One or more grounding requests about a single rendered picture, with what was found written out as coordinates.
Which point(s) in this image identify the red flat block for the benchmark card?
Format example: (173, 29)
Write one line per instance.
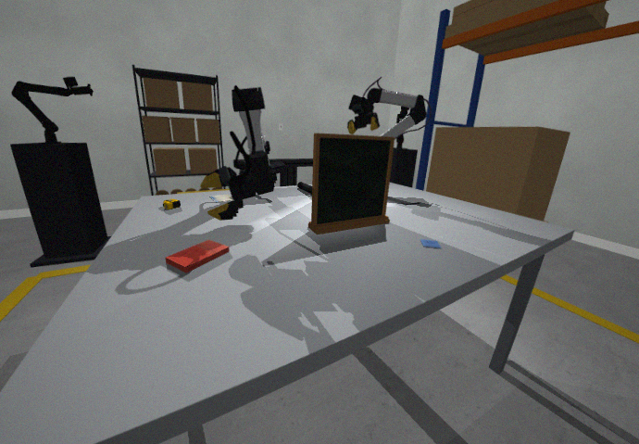
(196, 256)

